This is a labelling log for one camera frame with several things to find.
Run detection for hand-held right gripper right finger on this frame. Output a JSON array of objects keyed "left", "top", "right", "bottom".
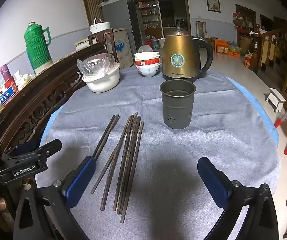
[{"left": 197, "top": 156, "right": 279, "bottom": 240}]

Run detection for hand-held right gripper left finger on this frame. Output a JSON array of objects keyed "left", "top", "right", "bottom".
[{"left": 14, "top": 156, "right": 96, "bottom": 240}]

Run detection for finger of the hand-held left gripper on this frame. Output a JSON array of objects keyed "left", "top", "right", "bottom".
[
  {"left": 0, "top": 139, "right": 63, "bottom": 172},
  {"left": 9, "top": 141, "right": 43, "bottom": 155}
]

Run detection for set of dark chopsticks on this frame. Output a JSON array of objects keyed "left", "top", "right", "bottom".
[{"left": 91, "top": 112, "right": 144, "bottom": 223}]

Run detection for grey metal utensil holder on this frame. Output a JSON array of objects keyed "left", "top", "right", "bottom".
[{"left": 159, "top": 79, "right": 197, "bottom": 130}]

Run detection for grey tablecloth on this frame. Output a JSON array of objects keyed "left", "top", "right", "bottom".
[{"left": 35, "top": 66, "right": 281, "bottom": 240}]

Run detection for dark carved wooden sideboard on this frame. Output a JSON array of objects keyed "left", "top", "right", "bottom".
[{"left": 0, "top": 41, "right": 109, "bottom": 155}]

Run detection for blue packet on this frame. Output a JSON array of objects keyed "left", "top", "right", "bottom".
[{"left": 0, "top": 90, "right": 17, "bottom": 106}]

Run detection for red box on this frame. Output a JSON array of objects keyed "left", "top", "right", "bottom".
[{"left": 4, "top": 77, "right": 18, "bottom": 93}]

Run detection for white enamel pot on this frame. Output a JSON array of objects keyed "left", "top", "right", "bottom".
[{"left": 82, "top": 64, "right": 121, "bottom": 93}]

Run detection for blue table cover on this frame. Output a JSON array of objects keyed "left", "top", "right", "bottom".
[{"left": 41, "top": 76, "right": 280, "bottom": 148}]

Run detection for green thermos flask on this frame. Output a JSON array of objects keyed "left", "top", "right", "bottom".
[{"left": 24, "top": 22, "right": 52, "bottom": 71}]

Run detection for white step stool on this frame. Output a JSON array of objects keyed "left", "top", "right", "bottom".
[{"left": 266, "top": 88, "right": 287, "bottom": 112}]

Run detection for white chest freezer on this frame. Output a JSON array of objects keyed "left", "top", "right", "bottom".
[{"left": 75, "top": 29, "right": 134, "bottom": 69}]

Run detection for white bowl with small print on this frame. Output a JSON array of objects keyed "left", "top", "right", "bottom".
[{"left": 136, "top": 64, "right": 161, "bottom": 78}]

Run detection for dark wooden chair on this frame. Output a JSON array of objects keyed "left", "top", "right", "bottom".
[{"left": 88, "top": 28, "right": 119, "bottom": 63}]

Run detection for golden electric kettle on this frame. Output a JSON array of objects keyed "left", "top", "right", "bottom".
[{"left": 162, "top": 24, "right": 214, "bottom": 83}]

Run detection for white bowl with red band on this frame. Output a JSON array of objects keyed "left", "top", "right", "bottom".
[{"left": 134, "top": 58, "right": 161, "bottom": 68}]

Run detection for orange cardboard boxes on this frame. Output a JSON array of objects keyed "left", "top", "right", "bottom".
[{"left": 215, "top": 38, "right": 229, "bottom": 54}]

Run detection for white round fan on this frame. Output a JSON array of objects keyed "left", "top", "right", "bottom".
[{"left": 138, "top": 44, "right": 154, "bottom": 54}]

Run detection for wooden stair railing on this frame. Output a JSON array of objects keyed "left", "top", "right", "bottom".
[{"left": 250, "top": 24, "right": 287, "bottom": 71}]

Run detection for blue water bottles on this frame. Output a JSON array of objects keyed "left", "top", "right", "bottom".
[{"left": 146, "top": 35, "right": 160, "bottom": 50}]

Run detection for grey refrigerator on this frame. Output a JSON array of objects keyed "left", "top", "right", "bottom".
[{"left": 101, "top": 0, "right": 144, "bottom": 53}]

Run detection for light wooden chair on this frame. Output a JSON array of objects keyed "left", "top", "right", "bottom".
[{"left": 196, "top": 21, "right": 208, "bottom": 38}]

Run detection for brown wooden door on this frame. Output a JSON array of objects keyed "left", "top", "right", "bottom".
[{"left": 80, "top": 0, "right": 104, "bottom": 29}]

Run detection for wooden shelf cabinet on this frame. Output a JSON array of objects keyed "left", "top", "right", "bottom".
[{"left": 134, "top": 0, "right": 164, "bottom": 39}]

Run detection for white bucket with handle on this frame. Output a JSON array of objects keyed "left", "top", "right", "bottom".
[{"left": 89, "top": 17, "right": 111, "bottom": 34}]

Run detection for framed wall picture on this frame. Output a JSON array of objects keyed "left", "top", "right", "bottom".
[{"left": 206, "top": 0, "right": 221, "bottom": 13}]

